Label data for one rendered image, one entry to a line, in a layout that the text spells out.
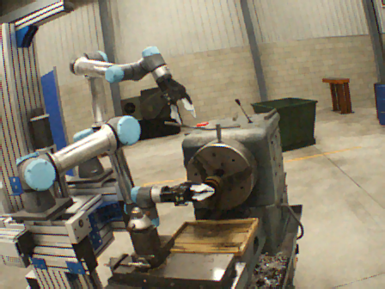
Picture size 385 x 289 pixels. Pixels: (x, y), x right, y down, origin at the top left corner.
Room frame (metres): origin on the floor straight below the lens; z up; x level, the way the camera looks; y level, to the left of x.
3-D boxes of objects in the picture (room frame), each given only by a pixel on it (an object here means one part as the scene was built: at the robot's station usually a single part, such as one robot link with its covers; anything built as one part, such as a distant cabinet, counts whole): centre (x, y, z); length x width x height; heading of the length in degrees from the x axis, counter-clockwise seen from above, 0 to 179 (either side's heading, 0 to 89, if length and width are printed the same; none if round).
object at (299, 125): (6.34, -1.83, 0.43); 1.34 x 0.94 x 0.85; 5
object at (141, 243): (1.02, 0.21, 1.07); 0.07 x 0.07 x 0.10; 67
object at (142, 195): (1.43, 0.24, 1.09); 0.11 x 0.08 x 0.09; 67
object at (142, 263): (1.05, 0.20, 0.99); 0.20 x 0.10 x 0.05; 157
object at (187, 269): (0.99, 0.16, 0.95); 0.43 x 0.17 x 0.05; 67
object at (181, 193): (1.36, 0.10, 1.10); 0.12 x 0.09 x 0.08; 67
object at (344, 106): (9.38, -4.62, 0.50); 1.61 x 0.44 x 1.00; 173
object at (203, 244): (1.32, 0.00, 0.89); 0.36 x 0.30 x 0.04; 67
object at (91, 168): (1.72, 0.55, 1.21); 0.15 x 0.15 x 0.10
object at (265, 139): (1.94, -0.25, 1.06); 0.59 x 0.48 x 0.39; 157
